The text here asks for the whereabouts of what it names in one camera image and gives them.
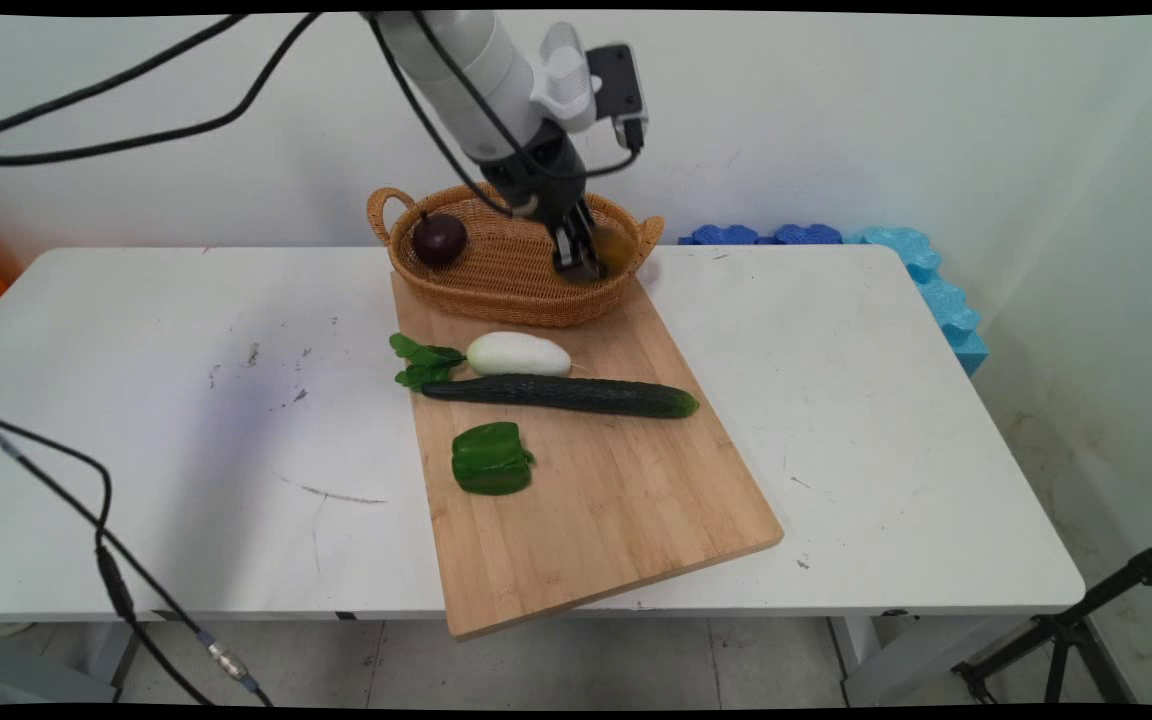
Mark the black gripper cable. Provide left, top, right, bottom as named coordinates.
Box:
left=0, top=12, right=539, bottom=217

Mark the wooden cutting board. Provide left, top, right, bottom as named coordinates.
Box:
left=391, top=272, right=786, bottom=640

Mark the green bell pepper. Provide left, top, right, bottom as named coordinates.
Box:
left=451, top=421, right=537, bottom=497

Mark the dark purple round fruit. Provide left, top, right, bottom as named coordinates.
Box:
left=411, top=210, right=469, bottom=269

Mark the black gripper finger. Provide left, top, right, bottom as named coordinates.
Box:
left=550, top=217, right=588, bottom=280
left=572, top=199, right=608, bottom=282

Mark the white radish with leaves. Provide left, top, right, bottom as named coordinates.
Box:
left=389, top=330, right=574, bottom=391

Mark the wrist camera on white mount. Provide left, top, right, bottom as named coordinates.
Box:
left=533, top=22, right=650, bottom=153

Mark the grey table leg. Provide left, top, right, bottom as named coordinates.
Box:
left=829, top=610, right=1037, bottom=707
left=0, top=620, right=139, bottom=707

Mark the light blue foam mat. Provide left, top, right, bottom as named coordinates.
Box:
left=841, top=226, right=990, bottom=377

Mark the woven wicker basket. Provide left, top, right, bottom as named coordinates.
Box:
left=367, top=182, right=665, bottom=329

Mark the black tripod stand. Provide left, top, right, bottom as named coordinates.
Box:
left=951, top=530, right=1152, bottom=706

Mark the black camera cable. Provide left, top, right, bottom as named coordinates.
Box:
left=0, top=12, right=649, bottom=183

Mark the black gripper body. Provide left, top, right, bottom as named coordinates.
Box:
left=481, top=120, right=593, bottom=230

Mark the dark green cucumber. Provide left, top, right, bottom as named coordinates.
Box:
left=421, top=374, right=701, bottom=421

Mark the brown potato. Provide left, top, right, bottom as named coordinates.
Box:
left=591, top=224, right=638, bottom=277

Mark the black cable with thick plug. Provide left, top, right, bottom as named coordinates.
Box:
left=0, top=405, right=217, bottom=707

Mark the black cable with metal connector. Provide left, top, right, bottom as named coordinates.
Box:
left=0, top=412, right=275, bottom=707

